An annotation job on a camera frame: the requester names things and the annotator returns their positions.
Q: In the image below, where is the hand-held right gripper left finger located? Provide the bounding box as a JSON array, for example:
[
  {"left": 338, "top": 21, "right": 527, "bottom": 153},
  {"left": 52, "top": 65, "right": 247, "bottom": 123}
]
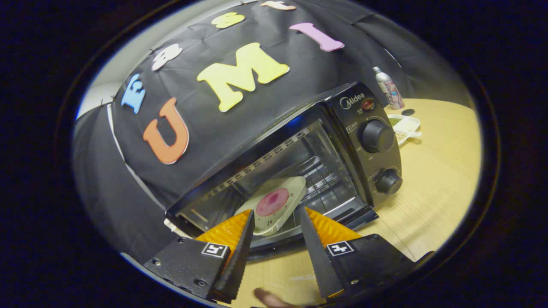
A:
[{"left": 143, "top": 210, "right": 256, "bottom": 304}]

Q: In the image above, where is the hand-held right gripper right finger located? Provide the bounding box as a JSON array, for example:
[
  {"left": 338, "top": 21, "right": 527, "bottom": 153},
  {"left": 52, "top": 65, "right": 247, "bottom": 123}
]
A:
[{"left": 299, "top": 205, "right": 435, "bottom": 299}]

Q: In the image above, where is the pink meat slice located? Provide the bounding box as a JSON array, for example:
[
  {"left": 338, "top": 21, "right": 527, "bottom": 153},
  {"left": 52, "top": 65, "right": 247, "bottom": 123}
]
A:
[{"left": 256, "top": 188, "right": 290, "bottom": 217}]

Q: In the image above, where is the white square plate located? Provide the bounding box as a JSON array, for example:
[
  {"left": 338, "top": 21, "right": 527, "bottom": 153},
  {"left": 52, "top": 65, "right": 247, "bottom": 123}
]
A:
[{"left": 235, "top": 176, "right": 307, "bottom": 237}]

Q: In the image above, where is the black electric oven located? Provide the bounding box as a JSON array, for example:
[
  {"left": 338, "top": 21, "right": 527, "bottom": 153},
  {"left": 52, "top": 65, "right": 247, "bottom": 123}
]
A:
[{"left": 165, "top": 81, "right": 404, "bottom": 262}]

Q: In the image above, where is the white divided seasoning dish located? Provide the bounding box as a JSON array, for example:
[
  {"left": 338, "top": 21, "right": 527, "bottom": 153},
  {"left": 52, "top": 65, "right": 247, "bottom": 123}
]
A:
[{"left": 387, "top": 114, "right": 422, "bottom": 147}]

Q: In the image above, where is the black backdrop cloth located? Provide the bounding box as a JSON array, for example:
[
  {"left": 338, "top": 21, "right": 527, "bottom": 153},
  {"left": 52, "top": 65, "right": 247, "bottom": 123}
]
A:
[{"left": 71, "top": 0, "right": 471, "bottom": 261}]

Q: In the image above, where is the silver printed bottle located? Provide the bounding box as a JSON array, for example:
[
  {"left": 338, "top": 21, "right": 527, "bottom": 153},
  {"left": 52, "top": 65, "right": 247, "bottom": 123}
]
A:
[{"left": 372, "top": 66, "right": 405, "bottom": 110}]

